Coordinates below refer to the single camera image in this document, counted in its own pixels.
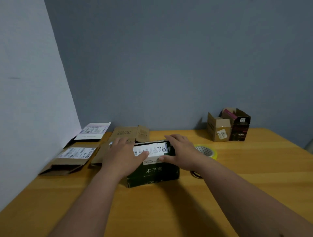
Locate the plain brown carton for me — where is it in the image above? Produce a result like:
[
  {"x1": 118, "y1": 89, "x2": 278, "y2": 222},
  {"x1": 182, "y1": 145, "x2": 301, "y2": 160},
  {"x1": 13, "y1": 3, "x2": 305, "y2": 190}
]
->
[{"x1": 109, "y1": 125, "x2": 150, "y2": 143}]

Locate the person's left forearm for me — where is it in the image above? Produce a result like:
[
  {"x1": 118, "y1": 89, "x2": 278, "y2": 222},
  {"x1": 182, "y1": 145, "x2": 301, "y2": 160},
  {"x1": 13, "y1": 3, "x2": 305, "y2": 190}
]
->
[{"x1": 49, "y1": 167, "x2": 124, "y2": 237}]

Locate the brown carton with label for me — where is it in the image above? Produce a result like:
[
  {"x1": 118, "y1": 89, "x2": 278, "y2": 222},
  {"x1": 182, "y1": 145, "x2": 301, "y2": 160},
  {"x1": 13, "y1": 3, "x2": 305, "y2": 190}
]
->
[{"x1": 90, "y1": 140, "x2": 113, "y2": 168}]

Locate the small brown cardboard box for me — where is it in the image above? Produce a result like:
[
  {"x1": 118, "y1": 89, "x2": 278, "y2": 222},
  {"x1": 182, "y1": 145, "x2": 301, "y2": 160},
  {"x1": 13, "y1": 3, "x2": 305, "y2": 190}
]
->
[{"x1": 207, "y1": 112, "x2": 233, "y2": 142}]

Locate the green box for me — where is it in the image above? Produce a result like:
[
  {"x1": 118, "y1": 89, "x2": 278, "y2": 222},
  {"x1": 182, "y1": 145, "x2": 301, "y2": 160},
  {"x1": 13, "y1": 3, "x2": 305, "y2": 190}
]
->
[{"x1": 126, "y1": 139, "x2": 180, "y2": 188}]

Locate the black box white label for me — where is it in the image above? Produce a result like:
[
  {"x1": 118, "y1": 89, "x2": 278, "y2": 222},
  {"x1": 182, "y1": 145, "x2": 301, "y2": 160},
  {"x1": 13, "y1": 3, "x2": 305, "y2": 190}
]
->
[{"x1": 63, "y1": 122, "x2": 111, "y2": 149}]

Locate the person's right hand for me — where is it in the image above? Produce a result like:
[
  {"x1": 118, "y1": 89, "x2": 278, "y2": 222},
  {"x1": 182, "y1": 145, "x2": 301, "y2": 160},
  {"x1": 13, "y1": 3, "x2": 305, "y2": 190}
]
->
[{"x1": 159, "y1": 133, "x2": 203, "y2": 171}]

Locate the person's left hand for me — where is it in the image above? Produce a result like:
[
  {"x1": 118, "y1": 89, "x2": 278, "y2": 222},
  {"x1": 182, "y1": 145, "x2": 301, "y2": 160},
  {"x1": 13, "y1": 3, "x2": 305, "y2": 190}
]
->
[{"x1": 101, "y1": 137, "x2": 150, "y2": 180}]

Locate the pink and black carton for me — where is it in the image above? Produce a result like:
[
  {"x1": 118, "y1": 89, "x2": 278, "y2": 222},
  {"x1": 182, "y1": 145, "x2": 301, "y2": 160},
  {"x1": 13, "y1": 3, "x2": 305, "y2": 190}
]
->
[{"x1": 221, "y1": 108, "x2": 252, "y2": 142}]

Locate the yellow tape roll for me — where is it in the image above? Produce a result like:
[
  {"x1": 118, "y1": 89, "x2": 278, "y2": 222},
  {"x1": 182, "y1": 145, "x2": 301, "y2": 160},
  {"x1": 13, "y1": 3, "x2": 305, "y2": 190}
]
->
[{"x1": 194, "y1": 144, "x2": 217, "y2": 160}]

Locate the person's right forearm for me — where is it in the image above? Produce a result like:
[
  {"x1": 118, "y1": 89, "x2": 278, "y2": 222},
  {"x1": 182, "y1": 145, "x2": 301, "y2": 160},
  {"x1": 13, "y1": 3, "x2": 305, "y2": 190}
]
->
[{"x1": 192, "y1": 159, "x2": 313, "y2": 237}]

